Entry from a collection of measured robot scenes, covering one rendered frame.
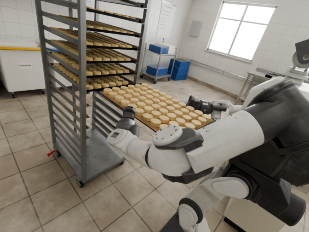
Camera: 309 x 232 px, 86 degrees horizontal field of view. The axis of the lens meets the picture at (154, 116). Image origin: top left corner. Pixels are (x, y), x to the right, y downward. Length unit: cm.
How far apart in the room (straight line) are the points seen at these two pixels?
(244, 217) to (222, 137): 138
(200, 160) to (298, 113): 22
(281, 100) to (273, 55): 481
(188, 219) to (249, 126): 73
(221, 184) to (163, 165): 44
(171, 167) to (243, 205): 128
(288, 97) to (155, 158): 32
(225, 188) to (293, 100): 48
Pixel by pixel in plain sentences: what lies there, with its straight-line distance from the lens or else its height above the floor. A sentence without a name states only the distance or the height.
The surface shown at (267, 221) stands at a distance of 169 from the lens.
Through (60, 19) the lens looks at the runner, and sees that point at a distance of 133.
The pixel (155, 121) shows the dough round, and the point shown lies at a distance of 77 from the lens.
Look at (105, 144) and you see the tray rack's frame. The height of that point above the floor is 15.
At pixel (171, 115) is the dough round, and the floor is 102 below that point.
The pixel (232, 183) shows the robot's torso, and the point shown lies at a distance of 78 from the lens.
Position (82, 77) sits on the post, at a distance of 109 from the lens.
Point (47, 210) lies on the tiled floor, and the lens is 170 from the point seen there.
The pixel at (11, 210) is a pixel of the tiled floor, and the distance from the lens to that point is 179.
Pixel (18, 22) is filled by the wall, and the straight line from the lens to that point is 374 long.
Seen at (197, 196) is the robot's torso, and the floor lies 69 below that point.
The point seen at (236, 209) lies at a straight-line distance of 170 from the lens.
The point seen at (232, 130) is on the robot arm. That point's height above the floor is 125.
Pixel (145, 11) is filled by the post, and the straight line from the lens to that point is 130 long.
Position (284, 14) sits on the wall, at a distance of 534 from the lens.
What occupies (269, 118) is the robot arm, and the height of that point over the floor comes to 129.
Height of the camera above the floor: 141
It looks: 28 degrees down
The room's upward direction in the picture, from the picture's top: 13 degrees clockwise
